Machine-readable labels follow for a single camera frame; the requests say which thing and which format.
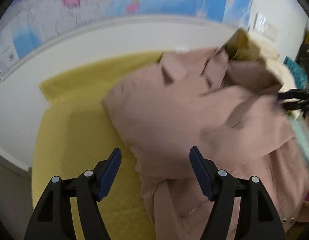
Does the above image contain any pink coat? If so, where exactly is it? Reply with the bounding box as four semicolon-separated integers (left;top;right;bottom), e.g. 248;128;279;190
103;48;309;239

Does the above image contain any upper blue plastic basket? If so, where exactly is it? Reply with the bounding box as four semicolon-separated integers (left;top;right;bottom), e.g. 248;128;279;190
283;57;309;89

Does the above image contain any cream garment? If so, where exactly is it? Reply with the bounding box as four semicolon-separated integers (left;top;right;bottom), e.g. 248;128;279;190
247;33;303;118

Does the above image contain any mustard yellow garment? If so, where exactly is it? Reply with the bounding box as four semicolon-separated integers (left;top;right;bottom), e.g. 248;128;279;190
224;28;260;61

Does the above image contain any patterned yellow bed sheet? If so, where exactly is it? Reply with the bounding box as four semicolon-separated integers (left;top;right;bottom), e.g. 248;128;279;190
31;51;162;239

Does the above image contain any white wall switch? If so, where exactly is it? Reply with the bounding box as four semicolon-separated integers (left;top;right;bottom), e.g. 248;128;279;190
268;25;279;41

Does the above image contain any middle white wall socket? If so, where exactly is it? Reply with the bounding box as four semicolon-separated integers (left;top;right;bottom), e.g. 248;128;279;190
261;21;273;36

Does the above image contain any white wall socket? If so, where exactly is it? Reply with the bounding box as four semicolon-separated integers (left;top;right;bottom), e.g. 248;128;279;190
261;21;273;36
254;12;266;31

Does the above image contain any left white wall socket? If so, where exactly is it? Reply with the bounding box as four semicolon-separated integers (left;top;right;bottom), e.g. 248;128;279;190
254;12;266;31

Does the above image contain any colourful wall map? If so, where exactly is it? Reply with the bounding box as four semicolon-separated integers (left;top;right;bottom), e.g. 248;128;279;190
0;0;253;80

